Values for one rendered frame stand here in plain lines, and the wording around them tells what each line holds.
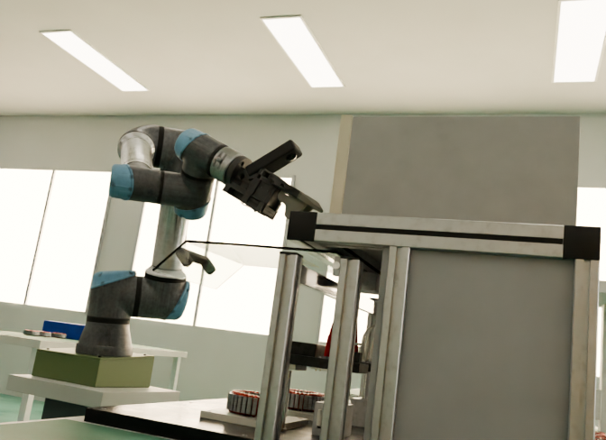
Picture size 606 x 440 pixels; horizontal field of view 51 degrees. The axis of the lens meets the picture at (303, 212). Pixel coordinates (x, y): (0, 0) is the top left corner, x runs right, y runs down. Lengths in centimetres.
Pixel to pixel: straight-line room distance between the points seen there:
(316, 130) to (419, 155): 555
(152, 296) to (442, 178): 99
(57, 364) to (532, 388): 127
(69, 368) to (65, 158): 641
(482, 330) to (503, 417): 11
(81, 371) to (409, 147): 107
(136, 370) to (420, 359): 108
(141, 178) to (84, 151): 657
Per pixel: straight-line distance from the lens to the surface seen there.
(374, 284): 115
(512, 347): 91
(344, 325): 95
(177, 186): 139
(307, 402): 138
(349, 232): 95
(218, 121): 710
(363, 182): 108
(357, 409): 136
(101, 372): 174
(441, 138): 108
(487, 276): 92
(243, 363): 639
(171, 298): 181
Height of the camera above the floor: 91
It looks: 12 degrees up
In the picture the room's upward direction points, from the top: 8 degrees clockwise
